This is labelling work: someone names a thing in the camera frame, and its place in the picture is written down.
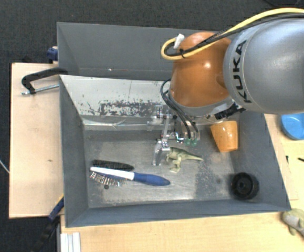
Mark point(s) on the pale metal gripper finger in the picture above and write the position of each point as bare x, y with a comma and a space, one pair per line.
165, 147
157, 155

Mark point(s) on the green toy dinosaur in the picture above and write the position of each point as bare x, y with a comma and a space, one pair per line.
179, 156

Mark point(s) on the blue and white brush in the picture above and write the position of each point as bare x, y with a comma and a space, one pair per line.
141, 177

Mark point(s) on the grey metal bin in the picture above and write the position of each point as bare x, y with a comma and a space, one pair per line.
130, 193

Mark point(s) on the orange cup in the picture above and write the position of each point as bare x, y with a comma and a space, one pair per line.
225, 136

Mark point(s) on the black round wheel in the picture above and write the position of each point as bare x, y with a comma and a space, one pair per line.
245, 186

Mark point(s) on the pale wood board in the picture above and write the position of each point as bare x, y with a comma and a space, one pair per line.
33, 151

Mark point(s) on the blue bowl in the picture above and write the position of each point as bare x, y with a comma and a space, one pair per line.
296, 126

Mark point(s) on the pale green glove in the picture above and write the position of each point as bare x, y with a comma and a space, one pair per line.
300, 223

